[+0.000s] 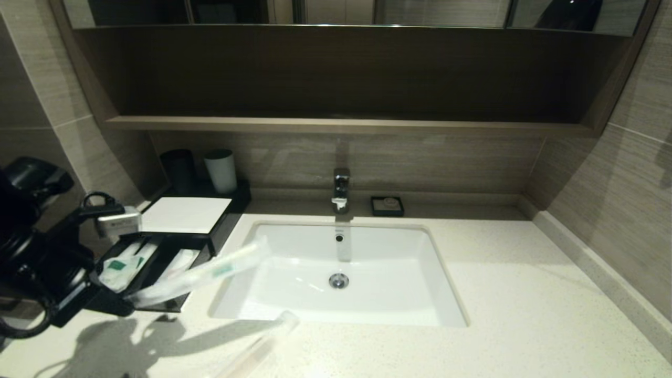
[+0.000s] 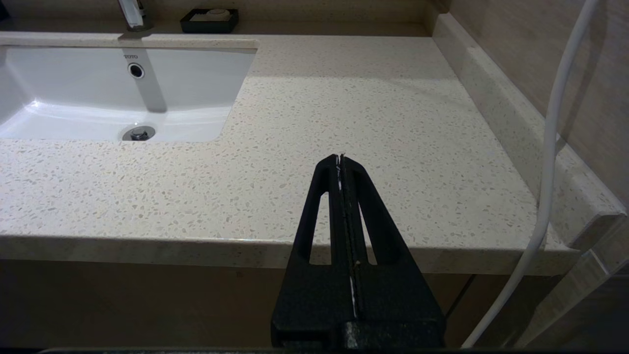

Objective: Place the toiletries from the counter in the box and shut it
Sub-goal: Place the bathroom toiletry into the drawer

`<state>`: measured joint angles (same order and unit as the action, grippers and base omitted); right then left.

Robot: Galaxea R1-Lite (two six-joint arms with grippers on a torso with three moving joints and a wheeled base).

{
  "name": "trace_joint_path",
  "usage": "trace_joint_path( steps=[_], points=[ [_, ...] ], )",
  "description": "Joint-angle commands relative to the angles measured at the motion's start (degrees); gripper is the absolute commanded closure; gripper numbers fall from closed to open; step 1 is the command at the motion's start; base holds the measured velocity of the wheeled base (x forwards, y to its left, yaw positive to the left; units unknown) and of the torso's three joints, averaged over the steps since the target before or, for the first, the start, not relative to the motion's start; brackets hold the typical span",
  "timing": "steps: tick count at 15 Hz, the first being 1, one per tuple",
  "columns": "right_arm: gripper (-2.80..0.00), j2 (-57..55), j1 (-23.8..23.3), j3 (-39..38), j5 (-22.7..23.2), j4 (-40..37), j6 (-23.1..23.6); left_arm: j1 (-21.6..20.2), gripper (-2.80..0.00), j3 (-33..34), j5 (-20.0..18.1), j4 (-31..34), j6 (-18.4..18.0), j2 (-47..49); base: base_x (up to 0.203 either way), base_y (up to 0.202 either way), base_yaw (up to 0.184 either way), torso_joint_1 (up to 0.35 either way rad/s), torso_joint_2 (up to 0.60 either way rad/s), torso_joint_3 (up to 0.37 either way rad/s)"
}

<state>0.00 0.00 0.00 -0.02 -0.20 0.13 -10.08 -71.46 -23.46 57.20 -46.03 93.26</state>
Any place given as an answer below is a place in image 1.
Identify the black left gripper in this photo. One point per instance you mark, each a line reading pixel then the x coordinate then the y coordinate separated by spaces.
pixel 79 307

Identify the white green sachet packet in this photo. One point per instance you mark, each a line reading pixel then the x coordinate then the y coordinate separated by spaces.
pixel 119 269

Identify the black box drawer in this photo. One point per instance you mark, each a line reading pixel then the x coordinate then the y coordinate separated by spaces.
pixel 152 262

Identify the clear toothbrush packet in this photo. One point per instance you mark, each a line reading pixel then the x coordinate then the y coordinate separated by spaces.
pixel 210 273

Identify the black cup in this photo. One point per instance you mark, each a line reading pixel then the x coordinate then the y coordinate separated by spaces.
pixel 178 170

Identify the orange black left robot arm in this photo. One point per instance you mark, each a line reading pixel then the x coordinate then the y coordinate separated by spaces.
pixel 31 236

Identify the white board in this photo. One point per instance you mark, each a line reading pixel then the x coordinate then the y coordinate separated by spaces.
pixel 184 215

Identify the white long packet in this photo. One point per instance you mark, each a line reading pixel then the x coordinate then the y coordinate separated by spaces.
pixel 144 251

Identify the white flat packet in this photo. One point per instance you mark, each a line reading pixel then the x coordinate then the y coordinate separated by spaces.
pixel 181 260

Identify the clear long tube packet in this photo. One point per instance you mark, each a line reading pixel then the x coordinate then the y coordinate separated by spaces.
pixel 273 331

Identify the light grey cup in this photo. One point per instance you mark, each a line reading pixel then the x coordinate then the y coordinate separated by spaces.
pixel 223 175

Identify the white ceramic sink basin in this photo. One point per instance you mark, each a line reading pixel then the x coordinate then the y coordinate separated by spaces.
pixel 315 294

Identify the chrome sink drain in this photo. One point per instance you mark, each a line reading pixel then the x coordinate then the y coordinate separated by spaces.
pixel 338 281

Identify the chrome faucet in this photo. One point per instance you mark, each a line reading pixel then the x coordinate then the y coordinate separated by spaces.
pixel 341 186

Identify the black soap dish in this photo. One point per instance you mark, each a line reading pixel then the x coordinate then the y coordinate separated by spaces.
pixel 375 212

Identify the brown wooden shelf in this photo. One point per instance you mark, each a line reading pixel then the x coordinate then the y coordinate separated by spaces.
pixel 341 126

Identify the round pale soap bar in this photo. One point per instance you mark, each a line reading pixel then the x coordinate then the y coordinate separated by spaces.
pixel 389 202

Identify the mirror cabinet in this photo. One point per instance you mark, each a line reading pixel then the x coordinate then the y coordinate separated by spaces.
pixel 441 13

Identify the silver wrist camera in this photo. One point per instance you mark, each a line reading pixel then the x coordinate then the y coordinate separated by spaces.
pixel 119 221

